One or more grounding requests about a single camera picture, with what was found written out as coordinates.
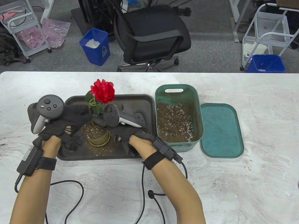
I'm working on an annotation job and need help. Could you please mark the person's left hand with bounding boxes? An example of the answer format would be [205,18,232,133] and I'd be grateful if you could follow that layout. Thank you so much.
[32,104,94,151]

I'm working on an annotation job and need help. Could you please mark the person's right hand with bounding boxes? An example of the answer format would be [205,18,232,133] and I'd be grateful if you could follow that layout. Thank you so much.
[109,125,156,157]

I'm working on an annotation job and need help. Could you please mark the potting mix crumbs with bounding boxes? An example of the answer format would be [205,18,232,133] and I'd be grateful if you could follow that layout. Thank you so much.
[83,131,122,157]

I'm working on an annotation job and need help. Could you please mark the brown potting mix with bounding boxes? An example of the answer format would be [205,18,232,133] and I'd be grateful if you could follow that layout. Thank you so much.
[82,121,108,139]
[157,103,196,143]

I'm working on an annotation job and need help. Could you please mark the red artificial rose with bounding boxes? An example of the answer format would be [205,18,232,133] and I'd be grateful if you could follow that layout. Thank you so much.
[84,79,115,117]

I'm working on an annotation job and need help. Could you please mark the teal plastic lid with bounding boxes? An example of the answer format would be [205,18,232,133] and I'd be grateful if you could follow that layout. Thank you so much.
[200,103,245,158]

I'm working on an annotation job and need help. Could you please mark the person's right forearm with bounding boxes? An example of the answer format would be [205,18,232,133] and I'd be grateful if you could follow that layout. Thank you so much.
[128,135,206,224]

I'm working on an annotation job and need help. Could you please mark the person's left forearm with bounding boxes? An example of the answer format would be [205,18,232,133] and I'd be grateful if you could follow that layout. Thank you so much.
[10,135,61,224]

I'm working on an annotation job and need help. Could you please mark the grey and white hand controller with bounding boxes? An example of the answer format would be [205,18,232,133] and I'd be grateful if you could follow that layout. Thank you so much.
[103,104,145,128]

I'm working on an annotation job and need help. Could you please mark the brown plastic tray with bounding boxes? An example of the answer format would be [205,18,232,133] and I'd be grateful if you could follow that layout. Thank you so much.
[57,94,157,161]

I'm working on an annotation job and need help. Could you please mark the teal plastic storage box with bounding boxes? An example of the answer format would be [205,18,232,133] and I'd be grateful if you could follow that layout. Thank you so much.
[155,84,205,153]

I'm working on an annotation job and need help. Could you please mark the blue bin with white symbol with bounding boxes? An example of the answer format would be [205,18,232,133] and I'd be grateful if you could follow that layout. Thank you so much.
[79,28,110,66]

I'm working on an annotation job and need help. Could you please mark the crumpled white paper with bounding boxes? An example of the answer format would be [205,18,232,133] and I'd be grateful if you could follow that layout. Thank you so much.
[85,39,101,49]

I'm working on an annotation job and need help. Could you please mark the pink plastic bag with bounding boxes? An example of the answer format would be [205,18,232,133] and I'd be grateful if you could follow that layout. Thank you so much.
[18,26,47,49]
[42,18,71,49]

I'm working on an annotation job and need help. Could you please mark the dark fabric bag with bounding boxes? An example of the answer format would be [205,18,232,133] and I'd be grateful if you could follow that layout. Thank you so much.
[0,24,31,66]

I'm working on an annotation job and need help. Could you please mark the black office chair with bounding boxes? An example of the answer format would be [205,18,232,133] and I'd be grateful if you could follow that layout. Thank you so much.
[114,5,192,73]

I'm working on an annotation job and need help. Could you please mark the black computer tower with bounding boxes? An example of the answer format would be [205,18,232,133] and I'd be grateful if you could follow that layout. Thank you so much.
[78,0,123,33]

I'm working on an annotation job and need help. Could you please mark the white desk leg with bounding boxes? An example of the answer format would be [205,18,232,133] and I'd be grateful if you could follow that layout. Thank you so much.
[41,0,61,25]
[229,0,250,43]

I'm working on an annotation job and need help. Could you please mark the white box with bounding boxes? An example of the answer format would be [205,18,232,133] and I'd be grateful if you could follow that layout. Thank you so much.
[243,43,268,59]

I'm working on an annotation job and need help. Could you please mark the plain blue bin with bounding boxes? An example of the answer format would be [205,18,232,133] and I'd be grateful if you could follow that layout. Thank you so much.
[246,54,286,73]

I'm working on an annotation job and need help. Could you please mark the white mesh rolling cart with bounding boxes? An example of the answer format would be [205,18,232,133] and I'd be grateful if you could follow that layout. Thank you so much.
[240,3,299,71]

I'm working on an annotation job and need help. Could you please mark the brown cardboard box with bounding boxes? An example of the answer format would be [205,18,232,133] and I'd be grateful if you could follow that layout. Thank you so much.
[276,0,299,10]

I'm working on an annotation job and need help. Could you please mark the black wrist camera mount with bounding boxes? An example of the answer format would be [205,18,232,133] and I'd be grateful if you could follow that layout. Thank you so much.
[142,137,183,170]

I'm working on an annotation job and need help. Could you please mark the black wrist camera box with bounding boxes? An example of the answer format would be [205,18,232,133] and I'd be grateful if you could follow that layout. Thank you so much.
[16,146,57,177]

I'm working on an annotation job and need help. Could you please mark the black cable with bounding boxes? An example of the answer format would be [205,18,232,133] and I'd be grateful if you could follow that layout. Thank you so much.
[134,162,188,224]
[14,174,84,224]

